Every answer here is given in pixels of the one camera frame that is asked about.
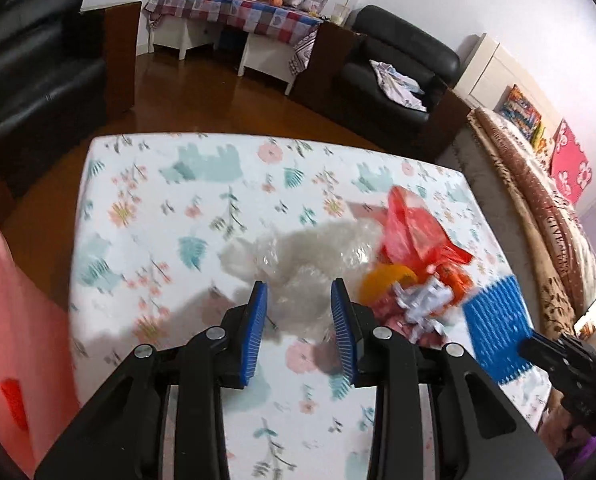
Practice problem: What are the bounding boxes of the pink plastic bucket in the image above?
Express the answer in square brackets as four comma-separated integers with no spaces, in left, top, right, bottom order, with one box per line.
[0,207,81,478]

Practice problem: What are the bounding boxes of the red plastic bag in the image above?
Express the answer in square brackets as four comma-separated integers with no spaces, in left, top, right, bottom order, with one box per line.
[378,185,474,273]

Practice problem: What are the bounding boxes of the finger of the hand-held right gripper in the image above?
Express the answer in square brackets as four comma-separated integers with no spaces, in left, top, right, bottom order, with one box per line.
[538,357,566,393]
[520,334,574,361]

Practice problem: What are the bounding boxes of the red flower print pillow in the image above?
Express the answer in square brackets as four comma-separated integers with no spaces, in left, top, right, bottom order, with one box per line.
[548,119,593,205]

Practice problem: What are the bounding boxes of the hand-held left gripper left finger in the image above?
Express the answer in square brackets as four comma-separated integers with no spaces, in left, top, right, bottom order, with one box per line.
[34,280,269,480]

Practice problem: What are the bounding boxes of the clear plastic bag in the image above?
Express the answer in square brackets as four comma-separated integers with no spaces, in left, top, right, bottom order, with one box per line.
[220,220,383,341]

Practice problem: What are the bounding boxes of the orange plastic wrapper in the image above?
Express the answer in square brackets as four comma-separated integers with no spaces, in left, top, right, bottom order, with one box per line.
[360,267,419,306]

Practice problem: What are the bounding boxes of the crumpled printed cloth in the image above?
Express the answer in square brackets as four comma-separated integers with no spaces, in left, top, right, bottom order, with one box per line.
[369,60,429,111]

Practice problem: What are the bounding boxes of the bed with patterned blanket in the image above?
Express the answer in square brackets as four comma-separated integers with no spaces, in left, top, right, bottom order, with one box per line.
[483,110,596,271]

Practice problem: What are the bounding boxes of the colourful printed pillow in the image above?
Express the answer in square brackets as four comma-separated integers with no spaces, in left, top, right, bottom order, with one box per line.
[498,84,544,138]

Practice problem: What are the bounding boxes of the pink patterned wrapper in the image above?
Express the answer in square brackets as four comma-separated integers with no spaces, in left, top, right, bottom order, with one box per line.
[370,297,461,353]

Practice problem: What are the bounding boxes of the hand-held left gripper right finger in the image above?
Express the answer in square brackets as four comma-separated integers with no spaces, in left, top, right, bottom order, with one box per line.
[330,280,564,480]

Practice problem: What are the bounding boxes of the blue foam net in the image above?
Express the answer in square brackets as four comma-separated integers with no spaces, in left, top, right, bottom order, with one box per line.
[462,275,534,385]

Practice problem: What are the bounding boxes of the patterned hanging cloth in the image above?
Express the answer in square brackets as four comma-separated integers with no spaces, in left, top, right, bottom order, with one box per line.
[288,27,323,76]

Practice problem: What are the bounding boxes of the black leather armchair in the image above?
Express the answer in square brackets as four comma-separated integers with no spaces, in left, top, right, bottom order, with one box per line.
[0,0,143,211]
[323,5,471,158]

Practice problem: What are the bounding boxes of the purple white wrapper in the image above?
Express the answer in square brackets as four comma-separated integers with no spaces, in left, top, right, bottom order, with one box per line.
[392,277,456,333]

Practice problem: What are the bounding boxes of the checked tablecloth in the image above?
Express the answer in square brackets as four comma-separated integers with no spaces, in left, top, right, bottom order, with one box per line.
[142,0,326,43]

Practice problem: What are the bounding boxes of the white headboard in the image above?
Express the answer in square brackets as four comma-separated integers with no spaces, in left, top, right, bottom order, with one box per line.
[453,32,564,133]

